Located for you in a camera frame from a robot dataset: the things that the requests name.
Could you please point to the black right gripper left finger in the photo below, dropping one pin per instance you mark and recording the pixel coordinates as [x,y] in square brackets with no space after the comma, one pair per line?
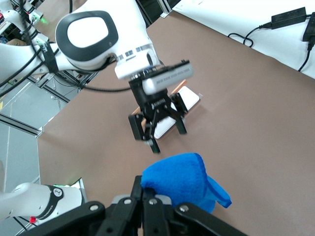
[118,218]

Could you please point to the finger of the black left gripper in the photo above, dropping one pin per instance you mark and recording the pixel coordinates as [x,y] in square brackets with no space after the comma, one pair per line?
[179,105]
[136,127]

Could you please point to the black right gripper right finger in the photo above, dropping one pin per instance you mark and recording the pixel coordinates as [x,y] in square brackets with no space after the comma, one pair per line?
[177,221]

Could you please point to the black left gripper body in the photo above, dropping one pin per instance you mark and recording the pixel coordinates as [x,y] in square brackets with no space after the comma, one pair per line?
[150,99]

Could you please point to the blue terry towel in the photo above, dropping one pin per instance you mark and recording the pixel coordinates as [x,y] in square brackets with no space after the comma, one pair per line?
[177,179]

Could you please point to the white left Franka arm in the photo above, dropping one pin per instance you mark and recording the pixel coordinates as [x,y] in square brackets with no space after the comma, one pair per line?
[86,32]

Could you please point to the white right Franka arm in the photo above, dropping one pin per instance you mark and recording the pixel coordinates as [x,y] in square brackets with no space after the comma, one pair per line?
[29,199]

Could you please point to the white rack with wooden rods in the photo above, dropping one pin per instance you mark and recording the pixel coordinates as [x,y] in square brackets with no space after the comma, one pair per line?
[189,98]

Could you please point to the large black power brick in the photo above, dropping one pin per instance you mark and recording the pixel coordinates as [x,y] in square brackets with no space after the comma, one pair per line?
[288,16]

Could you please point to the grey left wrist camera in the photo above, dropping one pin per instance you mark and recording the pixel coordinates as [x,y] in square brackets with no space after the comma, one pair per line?
[169,76]

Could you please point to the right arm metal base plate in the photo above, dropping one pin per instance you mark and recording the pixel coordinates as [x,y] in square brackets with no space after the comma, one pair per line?
[80,189]

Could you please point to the aluminium frame rail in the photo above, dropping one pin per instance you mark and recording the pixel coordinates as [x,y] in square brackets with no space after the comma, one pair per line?
[22,126]

